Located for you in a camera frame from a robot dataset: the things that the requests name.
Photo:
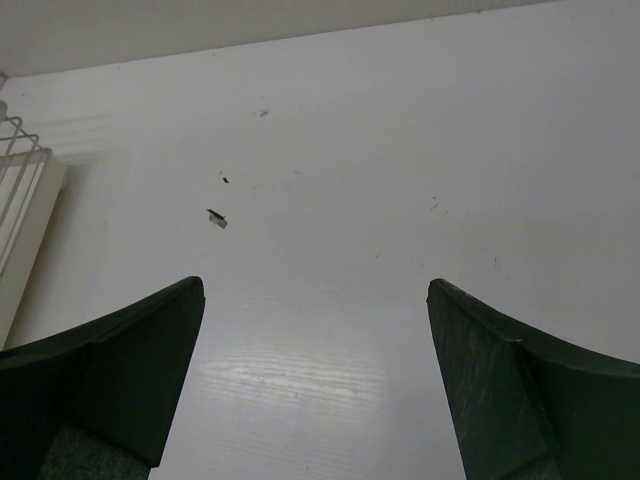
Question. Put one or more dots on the small grey tape mark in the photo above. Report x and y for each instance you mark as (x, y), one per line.
(217, 218)

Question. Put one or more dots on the white wire dish rack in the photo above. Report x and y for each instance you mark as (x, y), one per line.
(31, 180)

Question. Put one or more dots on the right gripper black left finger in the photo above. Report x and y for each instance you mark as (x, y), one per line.
(97, 401)

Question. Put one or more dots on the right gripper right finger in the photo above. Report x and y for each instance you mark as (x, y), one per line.
(526, 404)

